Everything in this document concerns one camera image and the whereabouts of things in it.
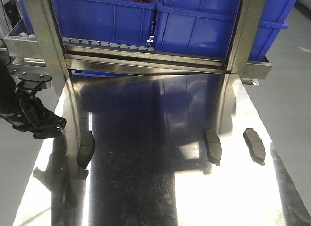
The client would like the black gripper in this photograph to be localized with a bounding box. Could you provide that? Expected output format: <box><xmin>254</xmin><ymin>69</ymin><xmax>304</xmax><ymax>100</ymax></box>
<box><xmin>0</xmin><ymin>63</ymin><xmax>67</xmax><ymax>139</ymax></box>

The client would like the dark grey brake pad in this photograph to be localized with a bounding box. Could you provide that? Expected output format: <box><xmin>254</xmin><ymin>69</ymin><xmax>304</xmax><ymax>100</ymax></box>
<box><xmin>204</xmin><ymin>128</ymin><xmax>222</xmax><ymax>166</ymax></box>

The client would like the large blue bin left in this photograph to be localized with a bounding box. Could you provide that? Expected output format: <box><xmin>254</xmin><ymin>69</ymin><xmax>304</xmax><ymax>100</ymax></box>
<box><xmin>17</xmin><ymin>0</ymin><xmax>157</xmax><ymax>47</ymax></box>

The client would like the large blue bin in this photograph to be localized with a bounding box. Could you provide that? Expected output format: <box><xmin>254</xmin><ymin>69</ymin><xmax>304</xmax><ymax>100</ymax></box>
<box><xmin>154</xmin><ymin>0</ymin><xmax>297</xmax><ymax>61</ymax></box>
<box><xmin>17</xmin><ymin>0</ymin><xmax>157</xmax><ymax>47</ymax></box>

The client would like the large blue bin right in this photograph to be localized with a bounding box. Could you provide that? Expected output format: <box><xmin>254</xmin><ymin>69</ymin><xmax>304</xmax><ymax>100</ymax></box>
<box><xmin>154</xmin><ymin>0</ymin><xmax>297</xmax><ymax>61</ymax></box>

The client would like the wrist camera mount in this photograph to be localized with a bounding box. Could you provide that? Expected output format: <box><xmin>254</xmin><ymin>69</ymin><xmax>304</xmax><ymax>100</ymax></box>
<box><xmin>17</xmin><ymin>72</ymin><xmax>52</xmax><ymax>91</ymax></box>

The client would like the steel rack frame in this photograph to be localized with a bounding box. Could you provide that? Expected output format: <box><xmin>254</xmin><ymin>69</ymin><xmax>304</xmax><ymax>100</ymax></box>
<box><xmin>5</xmin><ymin>0</ymin><xmax>271</xmax><ymax>95</ymax></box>

